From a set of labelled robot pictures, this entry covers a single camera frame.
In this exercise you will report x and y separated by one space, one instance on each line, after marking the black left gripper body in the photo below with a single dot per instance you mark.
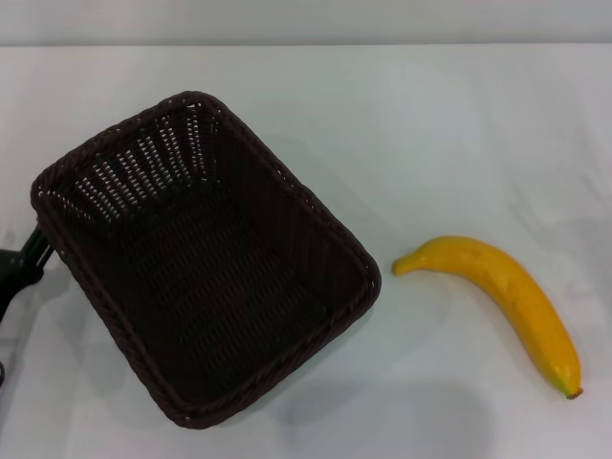
12 272

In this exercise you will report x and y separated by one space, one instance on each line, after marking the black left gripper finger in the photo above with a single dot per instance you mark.
36 248

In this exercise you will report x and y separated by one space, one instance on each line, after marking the dark brown woven basket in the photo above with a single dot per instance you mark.
205 268

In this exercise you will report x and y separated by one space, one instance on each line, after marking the yellow banana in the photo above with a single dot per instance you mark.
521 291

